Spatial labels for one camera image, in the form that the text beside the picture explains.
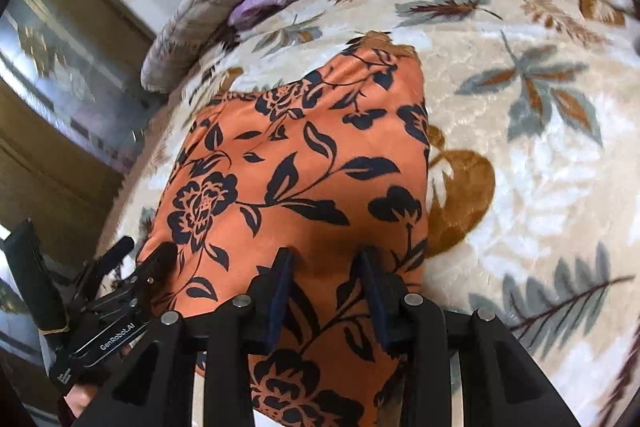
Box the wardrobe with glass door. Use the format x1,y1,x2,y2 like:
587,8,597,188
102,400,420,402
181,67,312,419
0,0,167,427

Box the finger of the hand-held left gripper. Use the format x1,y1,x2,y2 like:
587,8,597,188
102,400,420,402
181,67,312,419
74,236,136,303
115,241,179,303

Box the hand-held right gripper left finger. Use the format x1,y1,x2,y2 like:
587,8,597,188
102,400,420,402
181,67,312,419
86,247,296,427

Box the orange floral garment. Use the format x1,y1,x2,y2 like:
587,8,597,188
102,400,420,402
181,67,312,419
135,44,434,427

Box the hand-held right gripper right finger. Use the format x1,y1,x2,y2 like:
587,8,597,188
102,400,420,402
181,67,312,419
356,246,582,427

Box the leaf printed blanket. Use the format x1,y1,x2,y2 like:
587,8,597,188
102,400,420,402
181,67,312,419
95,0,640,427

